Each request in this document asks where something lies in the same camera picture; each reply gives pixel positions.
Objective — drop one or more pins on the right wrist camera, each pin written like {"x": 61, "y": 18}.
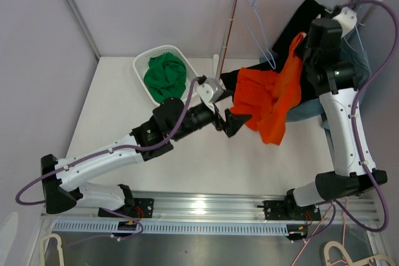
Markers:
{"x": 346, "y": 17}

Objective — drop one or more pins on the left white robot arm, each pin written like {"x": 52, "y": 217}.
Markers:
{"x": 66, "y": 182}

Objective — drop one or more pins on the white slotted cable duct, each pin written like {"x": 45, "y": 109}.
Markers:
{"x": 162, "y": 227}

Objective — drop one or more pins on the green t shirt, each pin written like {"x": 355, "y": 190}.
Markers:
{"x": 165, "y": 77}

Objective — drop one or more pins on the grey blue t shirt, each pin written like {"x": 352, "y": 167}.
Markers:
{"x": 310, "y": 105}

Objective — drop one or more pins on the black t shirt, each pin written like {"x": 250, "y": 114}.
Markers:
{"x": 299, "y": 22}

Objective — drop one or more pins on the left black mount plate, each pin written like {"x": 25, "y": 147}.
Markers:
{"x": 139, "y": 208}

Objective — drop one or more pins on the beige hanger on floor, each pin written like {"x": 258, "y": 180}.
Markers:
{"x": 346, "y": 259}

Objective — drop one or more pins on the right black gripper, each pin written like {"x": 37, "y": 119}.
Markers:
{"x": 307, "y": 38}

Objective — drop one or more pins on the black mount plate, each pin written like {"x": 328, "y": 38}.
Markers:
{"x": 286, "y": 211}
{"x": 139, "y": 208}

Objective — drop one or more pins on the right black mount plate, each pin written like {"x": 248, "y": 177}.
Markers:
{"x": 286, "y": 211}

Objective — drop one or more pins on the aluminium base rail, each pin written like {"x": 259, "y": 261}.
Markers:
{"x": 186, "y": 207}

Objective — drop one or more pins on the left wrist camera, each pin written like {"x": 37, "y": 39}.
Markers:
{"x": 209, "y": 91}

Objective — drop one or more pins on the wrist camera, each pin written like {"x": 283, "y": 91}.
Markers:
{"x": 209, "y": 91}
{"x": 346, "y": 17}

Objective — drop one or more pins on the orange t shirt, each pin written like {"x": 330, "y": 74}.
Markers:
{"x": 268, "y": 96}

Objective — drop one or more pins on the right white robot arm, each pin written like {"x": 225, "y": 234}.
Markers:
{"x": 335, "y": 82}

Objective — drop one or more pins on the light blue wire hanger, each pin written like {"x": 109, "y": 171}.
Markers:
{"x": 264, "y": 48}

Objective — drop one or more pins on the blue wire hanger right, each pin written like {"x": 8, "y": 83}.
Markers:
{"x": 354, "y": 42}

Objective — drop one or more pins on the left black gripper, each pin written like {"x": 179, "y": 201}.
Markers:
{"x": 232, "y": 121}

